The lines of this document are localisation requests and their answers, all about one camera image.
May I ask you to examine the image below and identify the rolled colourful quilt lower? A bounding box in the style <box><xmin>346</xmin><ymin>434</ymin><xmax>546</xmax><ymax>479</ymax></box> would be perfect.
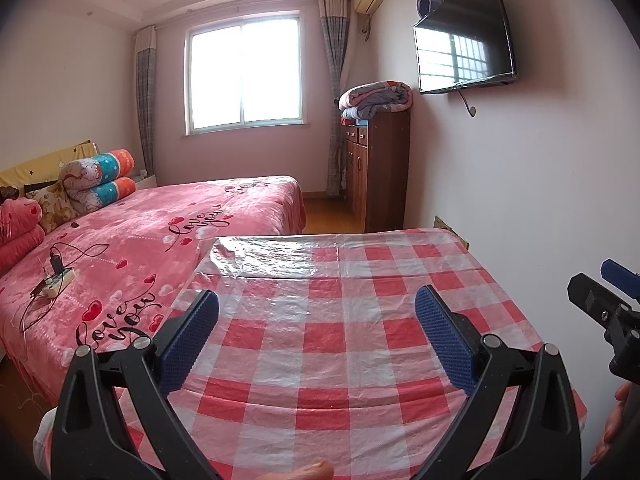
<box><xmin>67</xmin><ymin>177</ymin><xmax>137</xmax><ymax>214</ymax></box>

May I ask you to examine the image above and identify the rolled colourful quilt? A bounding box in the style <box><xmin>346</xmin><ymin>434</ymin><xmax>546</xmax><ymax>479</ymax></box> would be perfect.
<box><xmin>58</xmin><ymin>148</ymin><xmax>134</xmax><ymax>191</ymax></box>
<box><xmin>67</xmin><ymin>177</ymin><xmax>137</xmax><ymax>214</ymax></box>

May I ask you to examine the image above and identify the left grey curtain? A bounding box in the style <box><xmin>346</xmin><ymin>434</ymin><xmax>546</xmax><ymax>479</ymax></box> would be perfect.
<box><xmin>134</xmin><ymin>25</ymin><xmax>157</xmax><ymax>174</ymax></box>

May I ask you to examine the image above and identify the right grey curtain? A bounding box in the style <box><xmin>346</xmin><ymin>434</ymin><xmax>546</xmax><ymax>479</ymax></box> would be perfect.
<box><xmin>318</xmin><ymin>0</ymin><xmax>349</xmax><ymax>197</ymax></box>

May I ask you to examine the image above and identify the rolled colourful quilt upper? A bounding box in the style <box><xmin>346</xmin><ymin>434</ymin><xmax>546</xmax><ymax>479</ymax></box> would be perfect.
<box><xmin>58</xmin><ymin>148</ymin><xmax>134</xmax><ymax>191</ymax></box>

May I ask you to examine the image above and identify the pink love you bedspread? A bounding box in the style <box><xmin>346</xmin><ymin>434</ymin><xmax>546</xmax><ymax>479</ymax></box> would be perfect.
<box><xmin>1</xmin><ymin>176</ymin><xmax>306</xmax><ymax>404</ymax></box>

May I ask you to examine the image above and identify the folded blanket on cabinet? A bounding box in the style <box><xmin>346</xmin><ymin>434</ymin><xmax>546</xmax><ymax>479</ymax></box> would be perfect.
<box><xmin>337</xmin><ymin>80</ymin><xmax>413</xmax><ymax>120</ymax></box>

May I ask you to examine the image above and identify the person right hand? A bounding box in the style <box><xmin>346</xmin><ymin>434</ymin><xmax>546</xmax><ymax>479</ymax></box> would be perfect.
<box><xmin>589</xmin><ymin>382</ymin><xmax>632</xmax><ymax>465</ymax></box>

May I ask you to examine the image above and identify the red white checkered tablecloth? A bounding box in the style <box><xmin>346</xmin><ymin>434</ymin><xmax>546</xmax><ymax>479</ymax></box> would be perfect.
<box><xmin>46</xmin><ymin>227</ymin><xmax>589</xmax><ymax>480</ymax></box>

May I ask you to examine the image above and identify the floral pillow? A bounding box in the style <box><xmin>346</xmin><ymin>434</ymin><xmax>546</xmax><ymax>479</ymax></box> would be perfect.
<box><xmin>26</xmin><ymin>181</ymin><xmax>79</xmax><ymax>234</ymax></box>

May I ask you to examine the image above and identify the wooden dresser cabinet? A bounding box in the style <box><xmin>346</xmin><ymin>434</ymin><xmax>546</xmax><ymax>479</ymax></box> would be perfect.
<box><xmin>342</xmin><ymin>110</ymin><xmax>410</xmax><ymax>232</ymax></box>

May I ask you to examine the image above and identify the person left hand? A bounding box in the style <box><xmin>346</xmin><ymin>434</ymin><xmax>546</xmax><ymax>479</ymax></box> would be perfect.
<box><xmin>256</xmin><ymin>460</ymin><xmax>334</xmax><ymax>480</ymax></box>

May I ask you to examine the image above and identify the white bin liner bag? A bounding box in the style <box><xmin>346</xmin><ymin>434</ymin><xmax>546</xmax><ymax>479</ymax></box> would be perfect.
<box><xmin>32</xmin><ymin>408</ymin><xmax>56</xmax><ymax>479</ymax></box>

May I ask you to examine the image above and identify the window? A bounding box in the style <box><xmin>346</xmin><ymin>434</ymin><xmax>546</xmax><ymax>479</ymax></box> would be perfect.
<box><xmin>186</xmin><ymin>11</ymin><xmax>304</xmax><ymax>134</ymax></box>

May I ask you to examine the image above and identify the yellow headboard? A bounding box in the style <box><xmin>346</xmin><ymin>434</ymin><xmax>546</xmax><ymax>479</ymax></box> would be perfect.
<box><xmin>0</xmin><ymin>141</ymin><xmax>99</xmax><ymax>193</ymax></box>

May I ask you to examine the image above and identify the white power strip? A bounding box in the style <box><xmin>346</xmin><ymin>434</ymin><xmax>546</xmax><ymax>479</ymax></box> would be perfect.
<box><xmin>39</xmin><ymin>269</ymin><xmax>76</xmax><ymax>299</ymax></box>

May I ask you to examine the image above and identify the wall mounted television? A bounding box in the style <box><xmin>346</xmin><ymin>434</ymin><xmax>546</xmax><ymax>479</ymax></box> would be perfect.
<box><xmin>413</xmin><ymin>0</ymin><xmax>518</xmax><ymax>94</ymax></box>

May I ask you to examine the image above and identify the television cable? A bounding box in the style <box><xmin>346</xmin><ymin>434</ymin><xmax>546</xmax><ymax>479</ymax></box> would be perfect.
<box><xmin>455</xmin><ymin>89</ymin><xmax>478</xmax><ymax>120</ymax></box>

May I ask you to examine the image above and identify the grey curtain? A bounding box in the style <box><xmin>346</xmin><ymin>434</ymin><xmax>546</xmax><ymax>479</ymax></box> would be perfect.
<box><xmin>318</xmin><ymin>0</ymin><xmax>349</xmax><ymax>197</ymax></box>
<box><xmin>134</xmin><ymin>25</ymin><xmax>157</xmax><ymax>174</ymax></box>

